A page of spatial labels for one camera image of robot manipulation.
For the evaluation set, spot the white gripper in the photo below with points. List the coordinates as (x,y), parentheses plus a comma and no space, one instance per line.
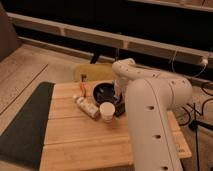
(118,88)

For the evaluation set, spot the white wall shelf rail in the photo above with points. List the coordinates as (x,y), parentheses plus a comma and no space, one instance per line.
(139,45)

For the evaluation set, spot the dark grey floor mat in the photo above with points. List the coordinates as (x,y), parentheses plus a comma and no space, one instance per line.
(22,141)

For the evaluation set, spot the black rectangular bar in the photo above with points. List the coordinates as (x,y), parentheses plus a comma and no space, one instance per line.
(119,110)

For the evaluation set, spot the red handled tool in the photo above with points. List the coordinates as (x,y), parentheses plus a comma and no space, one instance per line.
(82,85)

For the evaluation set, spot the black stand with cables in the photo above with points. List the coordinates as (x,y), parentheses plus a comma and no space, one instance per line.
(196,121)

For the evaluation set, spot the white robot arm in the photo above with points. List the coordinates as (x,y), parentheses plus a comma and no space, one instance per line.
(149,95)

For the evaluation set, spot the white plastic bottle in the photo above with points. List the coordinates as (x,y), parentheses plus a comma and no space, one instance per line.
(89,108)

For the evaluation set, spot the black ceramic bowl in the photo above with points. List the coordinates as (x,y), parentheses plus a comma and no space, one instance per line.
(104,92)

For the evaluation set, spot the white paper cup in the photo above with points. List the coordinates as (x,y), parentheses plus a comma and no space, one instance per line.
(107,111)

